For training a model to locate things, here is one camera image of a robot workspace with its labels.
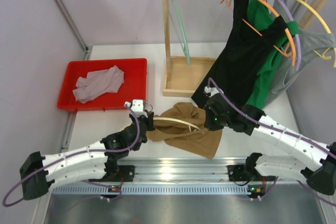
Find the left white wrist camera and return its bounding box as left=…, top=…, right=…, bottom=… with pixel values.
left=124, top=99, right=150, bottom=118

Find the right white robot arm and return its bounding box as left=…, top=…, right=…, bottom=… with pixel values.
left=204, top=93, right=335, bottom=196

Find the green tank top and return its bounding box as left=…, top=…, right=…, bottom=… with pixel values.
left=247, top=0, right=299, bottom=109

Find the purple hanger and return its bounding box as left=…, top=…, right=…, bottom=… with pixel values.
left=264, top=0, right=302, bottom=71

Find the tan tank top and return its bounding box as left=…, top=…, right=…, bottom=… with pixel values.
left=146, top=102, right=223, bottom=159

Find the orange hanger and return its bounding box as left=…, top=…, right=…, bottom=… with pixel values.
left=220, top=0, right=297, bottom=67

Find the pale pink garment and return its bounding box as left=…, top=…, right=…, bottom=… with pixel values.
left=72, top=66, right=124, bottom=104

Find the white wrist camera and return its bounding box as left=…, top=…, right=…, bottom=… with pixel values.
left=204, top=86, right=223, bottom=102
left=124, top=99, right=150, bottom=118

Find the red plastic bin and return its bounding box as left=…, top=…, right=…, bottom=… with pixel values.
left=57, top=58, right=148, bottom=112

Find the wooden clothes rack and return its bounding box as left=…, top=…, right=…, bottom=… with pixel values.
left=162, top=0, right=328, bottom=98

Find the grey tank top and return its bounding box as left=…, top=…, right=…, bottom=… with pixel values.
left=265, top=0, right=335, bottom=106

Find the cream hanger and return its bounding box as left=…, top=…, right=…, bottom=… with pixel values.
left=153, top=116, right=208, bottom=137

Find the mint green hanger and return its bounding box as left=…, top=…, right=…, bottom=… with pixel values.
left=169, top=0, right=191, bottom=66

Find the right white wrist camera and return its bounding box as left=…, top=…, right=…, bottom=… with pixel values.
left=204, top=86, right=223, bottom=102

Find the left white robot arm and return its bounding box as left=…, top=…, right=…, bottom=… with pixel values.
left=19, top=111, right=154, bottom=200

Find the yellow hanger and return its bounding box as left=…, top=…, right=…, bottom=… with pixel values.
left=286, top=0, right=336, bottom=68

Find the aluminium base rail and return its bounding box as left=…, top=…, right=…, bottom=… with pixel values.
left=51, top=157, right=326, bottom=196

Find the black tank top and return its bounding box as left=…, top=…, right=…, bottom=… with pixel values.
left=192, top=0, right=286, bottom=108

